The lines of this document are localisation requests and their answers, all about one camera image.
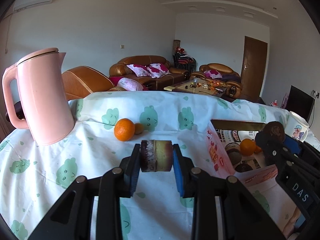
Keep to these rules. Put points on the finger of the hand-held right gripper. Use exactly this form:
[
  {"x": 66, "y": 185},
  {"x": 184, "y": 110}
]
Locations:
[
  {"x": 271, "y": 150},
  {"x": 295, "y": 146}
]

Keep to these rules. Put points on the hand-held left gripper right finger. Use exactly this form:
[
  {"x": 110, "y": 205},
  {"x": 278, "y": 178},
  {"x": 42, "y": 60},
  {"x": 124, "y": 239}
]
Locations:
[{"x": 178, "y": 170}]

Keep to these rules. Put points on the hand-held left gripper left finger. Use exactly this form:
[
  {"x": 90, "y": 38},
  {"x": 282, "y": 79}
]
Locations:
[{"x": 132, "y": 177}]

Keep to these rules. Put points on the chocolate donut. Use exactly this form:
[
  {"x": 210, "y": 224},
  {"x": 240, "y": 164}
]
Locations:
[{"x": 275, "y": 130}]

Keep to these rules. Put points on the small round layered cake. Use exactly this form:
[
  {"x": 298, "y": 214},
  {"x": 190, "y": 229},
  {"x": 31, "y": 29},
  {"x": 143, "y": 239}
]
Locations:
[{"x": 156, "y": 156}]

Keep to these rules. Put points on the dark purple round fruit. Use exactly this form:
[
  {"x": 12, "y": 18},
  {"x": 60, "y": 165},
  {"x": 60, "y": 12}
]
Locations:
[{"x": 235, "y": 158}]

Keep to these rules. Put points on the pink cardboard box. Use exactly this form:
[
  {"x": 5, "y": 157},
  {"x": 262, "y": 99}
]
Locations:
[{"x": 215, "y": 152}]

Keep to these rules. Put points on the white cartoon mug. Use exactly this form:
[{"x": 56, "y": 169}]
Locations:
[{"x": 296, "y": 127}]

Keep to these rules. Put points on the black television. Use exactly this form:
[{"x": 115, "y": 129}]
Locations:
[{"x": 300, "y": 102}]

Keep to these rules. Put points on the large orange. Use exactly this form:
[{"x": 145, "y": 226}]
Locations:
[{"x": 124, "y": 129}]

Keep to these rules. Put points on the small kumquat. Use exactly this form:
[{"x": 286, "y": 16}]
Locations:
[{"x": 139, "y": 128}]

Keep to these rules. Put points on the white green printed tablecloth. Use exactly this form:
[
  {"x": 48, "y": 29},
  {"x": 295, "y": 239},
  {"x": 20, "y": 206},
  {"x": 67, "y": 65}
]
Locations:
[{"x": 75, "y": 142}]

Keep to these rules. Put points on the wooden coffee table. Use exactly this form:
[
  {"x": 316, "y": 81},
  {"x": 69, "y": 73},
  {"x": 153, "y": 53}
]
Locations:
[{"x": 180, "y": 88}]

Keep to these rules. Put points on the brown wooden door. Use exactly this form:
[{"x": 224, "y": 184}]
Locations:
[{"x": 253, "y": 67}]

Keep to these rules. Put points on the pink white cushion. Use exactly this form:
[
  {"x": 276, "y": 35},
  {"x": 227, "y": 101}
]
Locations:
[{"x": 130, "y": 84}]

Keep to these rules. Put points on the small magenta floral pillow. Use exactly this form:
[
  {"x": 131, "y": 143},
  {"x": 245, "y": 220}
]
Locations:
[{"x": 212, "y": 74}]

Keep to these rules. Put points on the brown leather armchair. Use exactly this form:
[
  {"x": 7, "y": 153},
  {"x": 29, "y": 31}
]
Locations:
[{"x": 216, "y": 67}]

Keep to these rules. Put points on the white magenta floral pillow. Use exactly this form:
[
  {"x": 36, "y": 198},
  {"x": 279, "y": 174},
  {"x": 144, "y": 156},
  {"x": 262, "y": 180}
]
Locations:
[
  {"x": 138, "y": 70},
  {"x": 158, "y": 70}
]

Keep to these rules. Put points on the stack of dark chairs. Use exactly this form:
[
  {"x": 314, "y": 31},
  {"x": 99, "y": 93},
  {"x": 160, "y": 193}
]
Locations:
[{"x": 183, "y": 61}]

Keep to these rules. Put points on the brown leather sofa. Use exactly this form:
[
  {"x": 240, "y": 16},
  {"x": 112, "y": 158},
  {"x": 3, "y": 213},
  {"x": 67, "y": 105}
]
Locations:
[{"x": 140, "y": 60}]

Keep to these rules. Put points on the pink electric kettle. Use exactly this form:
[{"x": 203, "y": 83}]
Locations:
[{"x": 42, "y": 100}]

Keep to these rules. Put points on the dark wooden furniture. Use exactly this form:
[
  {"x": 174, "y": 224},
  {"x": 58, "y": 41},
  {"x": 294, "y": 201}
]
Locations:
[{"x": 16, "y": 111}]

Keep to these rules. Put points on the white wall conduit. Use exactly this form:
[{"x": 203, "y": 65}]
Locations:
[{"x": 7, "y": 35}]

